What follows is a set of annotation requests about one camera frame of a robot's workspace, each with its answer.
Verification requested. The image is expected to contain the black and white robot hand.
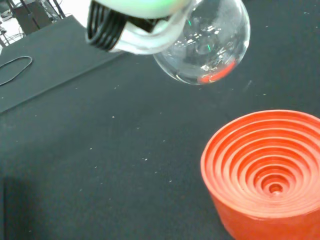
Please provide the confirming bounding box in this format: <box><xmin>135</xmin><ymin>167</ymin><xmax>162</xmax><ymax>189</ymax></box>
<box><xmin>85</xmin><ymin>0</ymin><xmax>195</xmax><ymax>56</ymax></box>

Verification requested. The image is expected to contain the black bench cloth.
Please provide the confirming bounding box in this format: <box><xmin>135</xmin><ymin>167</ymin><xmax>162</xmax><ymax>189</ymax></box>
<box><xmin>0</xmin><ymin>0</ymin><xmax>320</xmax><ymax>240</ymax></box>

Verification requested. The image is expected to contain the thin black cable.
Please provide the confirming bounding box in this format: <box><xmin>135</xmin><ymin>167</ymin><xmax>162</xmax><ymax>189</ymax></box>
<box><xmin>0</xmin><ymin>55</ymin><xmax>34</xmax><ymax>87</ymax></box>

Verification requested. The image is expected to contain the orange ribbed flask ring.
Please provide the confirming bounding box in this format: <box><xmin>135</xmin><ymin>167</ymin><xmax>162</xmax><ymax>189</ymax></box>
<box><xmin>200</xmin><ymin>109</ymin><xmax>320</xmax><ymax>240</ymax></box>

